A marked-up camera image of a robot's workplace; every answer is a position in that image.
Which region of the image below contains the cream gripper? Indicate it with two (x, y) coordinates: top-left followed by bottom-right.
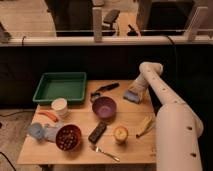
(128, 74), (148, 102)

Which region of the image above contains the blue sponge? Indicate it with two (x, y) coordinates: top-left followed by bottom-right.
(123, 90), (140, 104)

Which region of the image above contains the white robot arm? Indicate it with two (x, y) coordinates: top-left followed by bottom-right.
(124, 62), (204, 171)

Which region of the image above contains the green plastic tray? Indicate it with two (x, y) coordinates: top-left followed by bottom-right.
(33, 72), (87, 105)

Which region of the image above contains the yellow banana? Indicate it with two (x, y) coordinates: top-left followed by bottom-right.
(136, 116), (154, 138)

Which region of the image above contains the purple bowl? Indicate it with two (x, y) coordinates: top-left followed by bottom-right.
(92, 96), (117, 119)

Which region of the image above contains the yellow apple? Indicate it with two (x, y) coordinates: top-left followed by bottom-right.
(113, 126), (128, 144)

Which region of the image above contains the black rectangular remote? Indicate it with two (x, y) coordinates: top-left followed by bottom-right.
(88, 122), (107, 144)

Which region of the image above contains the silver fork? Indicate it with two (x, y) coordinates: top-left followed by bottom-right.
(90, 144), (120, 162)

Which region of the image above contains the white cup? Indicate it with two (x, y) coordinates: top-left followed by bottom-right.
(51, 98), (68, 117)

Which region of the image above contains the red bowl with food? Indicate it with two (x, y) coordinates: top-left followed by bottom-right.
(56, 124), (82, 151)

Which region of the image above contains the orange carrot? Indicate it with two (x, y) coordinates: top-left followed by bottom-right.
(38, 111), (58, 122)

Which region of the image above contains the clear plastic bag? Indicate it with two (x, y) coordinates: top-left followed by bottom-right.
(44, 122), (63, 142)

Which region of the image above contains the blue plastic cup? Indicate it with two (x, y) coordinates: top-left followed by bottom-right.
(27, 123), (44, 140)

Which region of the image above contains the black handled peeler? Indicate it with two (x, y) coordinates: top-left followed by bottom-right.
(90, 83), (119, 101)

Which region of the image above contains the white horizontal rail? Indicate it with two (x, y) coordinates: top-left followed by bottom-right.
(0, 35), (213, 47)

